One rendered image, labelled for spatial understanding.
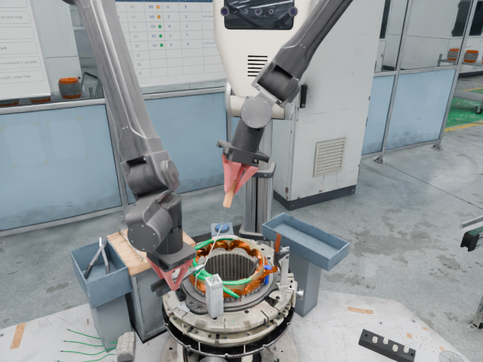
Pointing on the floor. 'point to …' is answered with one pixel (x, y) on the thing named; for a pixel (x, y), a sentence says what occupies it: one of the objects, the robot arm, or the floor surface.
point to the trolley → (471, 92)
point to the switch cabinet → (329, 113)
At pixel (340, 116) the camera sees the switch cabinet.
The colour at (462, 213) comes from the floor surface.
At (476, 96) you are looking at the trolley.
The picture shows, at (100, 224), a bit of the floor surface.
